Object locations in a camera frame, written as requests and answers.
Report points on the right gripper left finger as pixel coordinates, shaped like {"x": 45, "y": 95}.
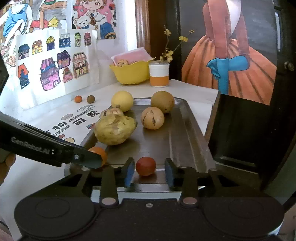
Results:
{"x": 106, "y": 178}

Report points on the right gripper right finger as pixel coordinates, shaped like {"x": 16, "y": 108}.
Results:
{"x": 188, "y": 180}

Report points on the orange mandarin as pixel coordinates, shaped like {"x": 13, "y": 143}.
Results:
{"x": 101, "y": 152}

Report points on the small red tomato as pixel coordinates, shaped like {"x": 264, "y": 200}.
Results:
{"x": 145, "y": 166}

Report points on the small tangerine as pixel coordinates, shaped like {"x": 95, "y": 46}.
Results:
{"x": 78, "y": 99}

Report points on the left hand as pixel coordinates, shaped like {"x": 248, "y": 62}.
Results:
{"x": 5, "y": 167}

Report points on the yellow pear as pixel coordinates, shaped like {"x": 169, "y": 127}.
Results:
{"x": 114, "y": 129}

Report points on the metal tray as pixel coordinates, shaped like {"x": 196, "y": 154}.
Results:
{"x": 179, "y": 138}

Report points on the brown potato-like fruit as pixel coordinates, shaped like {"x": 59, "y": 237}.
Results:
{"x": 109, "y": 111}

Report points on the tan scarred fruit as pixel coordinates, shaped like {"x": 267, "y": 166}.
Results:
{"x": 152, "y": 118}

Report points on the dark wooden chair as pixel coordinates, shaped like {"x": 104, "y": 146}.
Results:
{"x": 252, "y": 136}

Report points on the house drawings poster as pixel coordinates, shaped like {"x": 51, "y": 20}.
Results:
{"x": 53, "y": 63}

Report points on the yellow lemon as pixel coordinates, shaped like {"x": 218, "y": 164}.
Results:
{"x": 122, "y": 100}

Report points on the brown kiwi fruit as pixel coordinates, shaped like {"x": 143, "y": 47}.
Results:
{"x": 90, "y": 99}

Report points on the green-yellow lemon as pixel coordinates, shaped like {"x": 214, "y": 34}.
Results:
{"x": 163, "y": 100}

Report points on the yellow plastic bowl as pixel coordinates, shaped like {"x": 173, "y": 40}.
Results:
{"x": 132, "y": 74}

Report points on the white orange cup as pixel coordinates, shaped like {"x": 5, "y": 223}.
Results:
{"x": 159, "y": 74}

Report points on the cartoon children poster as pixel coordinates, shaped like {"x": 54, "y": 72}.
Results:
{"x": 24, "y": 17}

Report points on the pink white container in bowl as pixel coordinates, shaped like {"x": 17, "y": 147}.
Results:
{"x": 130, "y": 57}

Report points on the painting of orange dress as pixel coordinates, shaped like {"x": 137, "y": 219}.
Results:
{"x": 223, "y": 59}

